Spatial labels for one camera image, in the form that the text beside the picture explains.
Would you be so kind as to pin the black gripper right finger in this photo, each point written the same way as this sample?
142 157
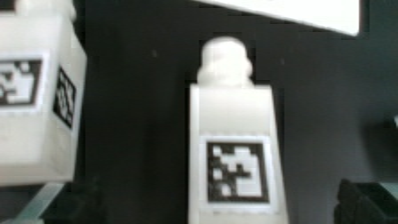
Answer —
366 203

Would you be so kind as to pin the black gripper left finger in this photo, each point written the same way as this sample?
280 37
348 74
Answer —
65 204

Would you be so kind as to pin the white chair leg with tag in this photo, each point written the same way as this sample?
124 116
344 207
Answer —
234 176

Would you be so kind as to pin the white chair seat part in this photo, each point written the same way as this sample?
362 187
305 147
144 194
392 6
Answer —
327 14

